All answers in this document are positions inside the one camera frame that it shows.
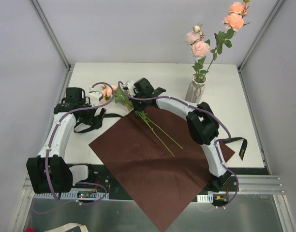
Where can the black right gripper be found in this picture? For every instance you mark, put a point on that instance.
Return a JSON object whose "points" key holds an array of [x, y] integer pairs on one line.
{"points": [[139, 104]]}

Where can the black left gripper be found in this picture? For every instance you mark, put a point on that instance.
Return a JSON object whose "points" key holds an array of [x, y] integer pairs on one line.
{"points": [[95, 118]]}

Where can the pink artificial flower bouquet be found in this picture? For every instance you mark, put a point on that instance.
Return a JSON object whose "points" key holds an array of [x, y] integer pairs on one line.
{"points": [[122, 97]]}

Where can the light pink rose stem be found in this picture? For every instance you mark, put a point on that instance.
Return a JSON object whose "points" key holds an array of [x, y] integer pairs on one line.
{"points": [[199, 50]]}

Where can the red and maroon wrapping paper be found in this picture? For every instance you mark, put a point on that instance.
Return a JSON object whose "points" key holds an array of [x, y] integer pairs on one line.
{"points": [[161, 167]]}

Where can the orange pink rose stem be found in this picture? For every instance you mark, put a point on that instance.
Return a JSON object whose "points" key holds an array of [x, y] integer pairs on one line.
{"points": [[233, 22]]}

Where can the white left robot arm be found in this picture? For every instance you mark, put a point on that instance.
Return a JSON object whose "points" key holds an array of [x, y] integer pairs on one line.
{"points": [[48, 171]]}

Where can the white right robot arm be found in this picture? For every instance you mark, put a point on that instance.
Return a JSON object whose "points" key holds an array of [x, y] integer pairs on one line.
{"points": [[203, 128]]}

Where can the beige ceramic vase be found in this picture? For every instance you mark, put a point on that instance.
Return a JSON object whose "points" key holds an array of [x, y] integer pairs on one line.
{"points": [[195, 90]]}

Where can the red cloth item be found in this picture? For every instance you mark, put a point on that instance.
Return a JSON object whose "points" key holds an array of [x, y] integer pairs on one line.
{"points": [[29, 229]]}

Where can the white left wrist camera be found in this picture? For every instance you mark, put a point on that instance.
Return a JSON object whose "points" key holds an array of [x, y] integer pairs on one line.
{"points": [[95, 97]]}

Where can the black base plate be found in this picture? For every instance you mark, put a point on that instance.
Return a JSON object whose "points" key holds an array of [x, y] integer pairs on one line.
{"points": [[100, 175]]}

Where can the left white cable duct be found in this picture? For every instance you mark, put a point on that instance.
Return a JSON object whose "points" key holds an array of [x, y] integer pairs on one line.
{"points": [[84, 195]]}

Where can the white cable duct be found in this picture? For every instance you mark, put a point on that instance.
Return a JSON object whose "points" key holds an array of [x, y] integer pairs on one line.
{"points": [[84, 195], [211, 198]]}

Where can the left rear frame post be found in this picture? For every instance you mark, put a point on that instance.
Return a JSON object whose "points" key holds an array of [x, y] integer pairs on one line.
{"points": [[50, 33]]}

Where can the frame post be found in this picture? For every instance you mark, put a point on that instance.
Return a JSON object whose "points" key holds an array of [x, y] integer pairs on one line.
{"points": [[268, 21], [50, 33]]}

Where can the right white cable duct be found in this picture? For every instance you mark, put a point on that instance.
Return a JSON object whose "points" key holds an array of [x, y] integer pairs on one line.
{"points": [[211, 198]]}

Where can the aluminium frame rail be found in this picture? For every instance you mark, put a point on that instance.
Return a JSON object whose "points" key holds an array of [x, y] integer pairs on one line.
{"points": [[257, 181]]}

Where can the right rear frame post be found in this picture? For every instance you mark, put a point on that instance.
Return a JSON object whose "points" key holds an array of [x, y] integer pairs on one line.
{"points": [[268, 21]]}

